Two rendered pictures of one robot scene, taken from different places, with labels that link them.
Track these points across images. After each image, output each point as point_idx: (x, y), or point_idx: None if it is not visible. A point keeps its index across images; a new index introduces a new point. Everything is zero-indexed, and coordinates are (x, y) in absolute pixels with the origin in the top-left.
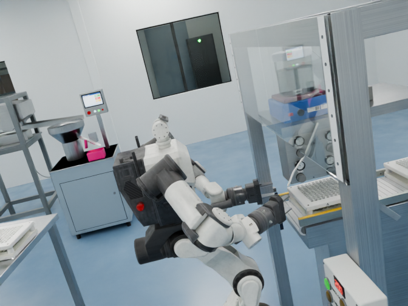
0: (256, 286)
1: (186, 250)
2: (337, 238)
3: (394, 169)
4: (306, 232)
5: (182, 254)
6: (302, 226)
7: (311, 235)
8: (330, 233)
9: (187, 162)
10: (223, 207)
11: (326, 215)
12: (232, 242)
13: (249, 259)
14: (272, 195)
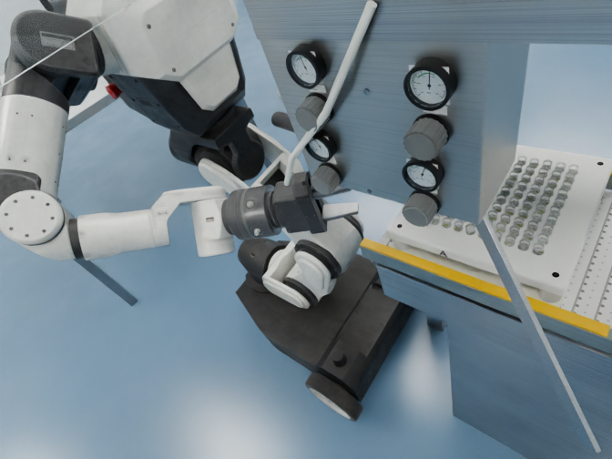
0: (316, 273)
1: (212, 178)
2: (450, 321)
3: None
4: (378, 272)
5: (209, 180)
6: (366, 258)
7: (389, 281)
8: (433, 303)
9: (132, 30)
10: (288, 129)
11: (424, 274)
12: (86, 260)
13: (340, 225)
14: None
